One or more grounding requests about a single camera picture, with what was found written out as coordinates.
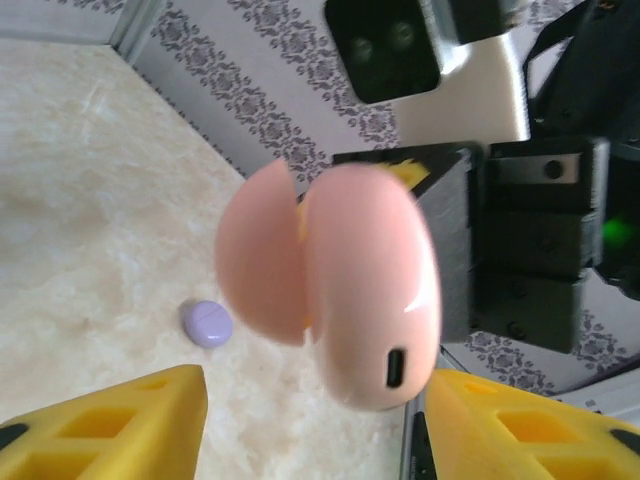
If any aluminium frame post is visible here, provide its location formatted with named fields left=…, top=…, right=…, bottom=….
left=112, top=0, right=169, bottom=51

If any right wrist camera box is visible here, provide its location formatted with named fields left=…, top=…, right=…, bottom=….
left=323, top=0, right=532, bottom=146

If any pink earbud charging case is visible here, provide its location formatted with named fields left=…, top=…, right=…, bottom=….
left=214, top=159, right=444, bottom=411

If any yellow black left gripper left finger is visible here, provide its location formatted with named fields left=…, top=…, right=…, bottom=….
left=0, top=364, right=209, bottom=480

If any purple earbud charging case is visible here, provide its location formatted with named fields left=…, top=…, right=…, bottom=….
left=180, top=299, right=235, bottom=350

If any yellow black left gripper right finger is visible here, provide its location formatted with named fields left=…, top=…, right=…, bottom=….
left=424, top=369, right=640, bottom=480

